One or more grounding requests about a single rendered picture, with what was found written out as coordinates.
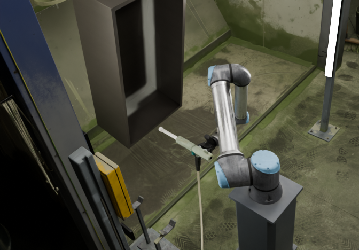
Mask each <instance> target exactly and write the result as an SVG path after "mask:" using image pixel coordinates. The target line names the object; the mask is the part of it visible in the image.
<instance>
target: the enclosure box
mask: <svg viewBox="0 0 359 250"><path fill-rule="evenodd" d="M72 1H73V6H74V11H75V16H76V22H77V26H78V30H79V35H80V40H81V45H82V51H83V56H84V61H85V66H86V69H87V75H88V80H89V85H90V90H91V95H92V100H93V105H94V109H95V114H96V119H97V124H98V125H99V126H100V127H101V128H102V129H104V130H105V131H106V132H107V133H109V134H110V135H111V136H113V137H114V138H115V139H116V140H118V141H119V142H120V143H121V144H123V145H124V146H125V147H126V148H128V149H129V148H131V147H132V146H133V145H134V144H136V143H137V142H138V141H139V140H140V139H142V138H143V137H144V136H145V135H147V134H148V133H149V132H150V131H152V130H153V129H154V128H155V127H157V126H158V125H159V124H160V123H161V122H163V121H164V120H165V119H166V118H168V117H169V116H170V115H172V114H173V113H174V112H175V111H177V110H178V109H179V108H180V107H181V106H182V97H183V67H184V36H185V7H186V0H72Z"/></svg>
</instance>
